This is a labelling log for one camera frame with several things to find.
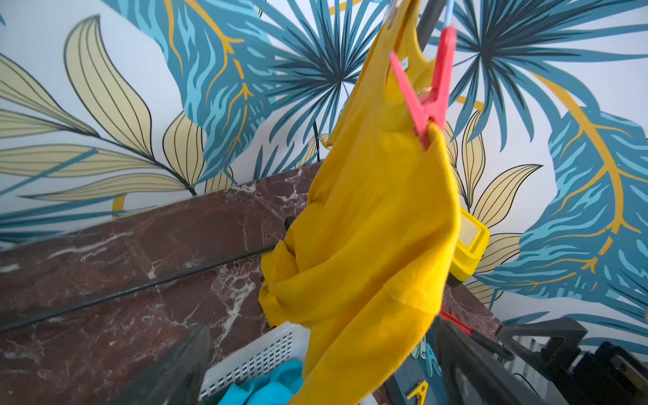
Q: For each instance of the pink red clothespin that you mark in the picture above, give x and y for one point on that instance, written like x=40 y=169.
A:
x=432 y=108

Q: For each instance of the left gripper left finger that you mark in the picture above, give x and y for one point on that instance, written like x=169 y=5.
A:
x=176 y=378

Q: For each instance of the grey perforated plastic basket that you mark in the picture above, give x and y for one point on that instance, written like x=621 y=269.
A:
x=258 y=358

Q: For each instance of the turquoise printed t-shirt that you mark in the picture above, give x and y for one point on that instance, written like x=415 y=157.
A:
x=277 y=387

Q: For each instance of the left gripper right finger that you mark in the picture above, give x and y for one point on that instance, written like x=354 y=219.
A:
x=471 y=375

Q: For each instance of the black clothes rack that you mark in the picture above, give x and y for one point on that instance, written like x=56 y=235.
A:
x=112 y=106

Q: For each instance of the dark teal plastic tray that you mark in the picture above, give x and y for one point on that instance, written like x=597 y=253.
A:
x=409 y=375

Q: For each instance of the pale blue wire hanger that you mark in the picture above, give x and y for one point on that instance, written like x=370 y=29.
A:
x=449 y=10

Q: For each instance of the yellow t-shirt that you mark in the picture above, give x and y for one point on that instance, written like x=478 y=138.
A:
x=364 y=266

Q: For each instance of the yellow clothespin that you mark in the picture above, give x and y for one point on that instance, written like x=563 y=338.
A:
x=419 y=393

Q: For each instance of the yellow black toolbox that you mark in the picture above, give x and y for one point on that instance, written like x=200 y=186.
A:
x=471 y=246

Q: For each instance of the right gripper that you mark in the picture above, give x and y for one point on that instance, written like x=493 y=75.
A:
x=610 y=375

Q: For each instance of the teal clothespin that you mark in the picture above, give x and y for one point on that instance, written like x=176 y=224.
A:
x=424 y=351

